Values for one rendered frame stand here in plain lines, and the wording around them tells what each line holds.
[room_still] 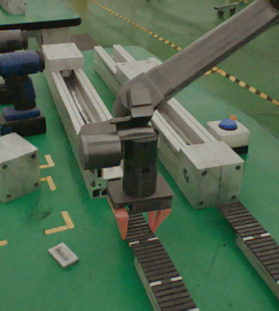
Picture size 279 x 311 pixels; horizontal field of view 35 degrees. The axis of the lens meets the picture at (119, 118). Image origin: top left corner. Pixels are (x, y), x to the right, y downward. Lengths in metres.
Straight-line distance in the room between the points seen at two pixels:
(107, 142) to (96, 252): 0.22
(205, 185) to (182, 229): 0.10
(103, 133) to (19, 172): 0.29
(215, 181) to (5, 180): 0.42
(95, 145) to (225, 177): 0.32
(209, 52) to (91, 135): 0.26
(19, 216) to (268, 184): 0.53
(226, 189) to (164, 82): 0.29
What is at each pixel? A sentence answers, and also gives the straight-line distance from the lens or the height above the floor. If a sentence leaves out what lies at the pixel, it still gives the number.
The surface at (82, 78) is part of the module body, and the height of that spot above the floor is 0.86.
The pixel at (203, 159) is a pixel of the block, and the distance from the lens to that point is 0.89.
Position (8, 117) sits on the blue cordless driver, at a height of 0.84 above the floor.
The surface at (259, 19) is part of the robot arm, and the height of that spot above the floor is 1.14.
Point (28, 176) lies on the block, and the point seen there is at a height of 0.82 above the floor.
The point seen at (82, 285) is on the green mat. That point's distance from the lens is 0.76.
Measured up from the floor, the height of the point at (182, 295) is 0.82.
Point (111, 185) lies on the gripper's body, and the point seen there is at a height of 0.90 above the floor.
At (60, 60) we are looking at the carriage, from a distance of 1.39.
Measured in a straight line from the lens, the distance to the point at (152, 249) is 0.77.
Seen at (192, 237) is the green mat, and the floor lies 0.78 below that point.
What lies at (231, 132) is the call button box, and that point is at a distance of 1.09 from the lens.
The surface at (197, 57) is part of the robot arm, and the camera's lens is 0.79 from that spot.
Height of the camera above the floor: 1.32
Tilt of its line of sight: 25 degrees down
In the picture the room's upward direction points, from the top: straight up
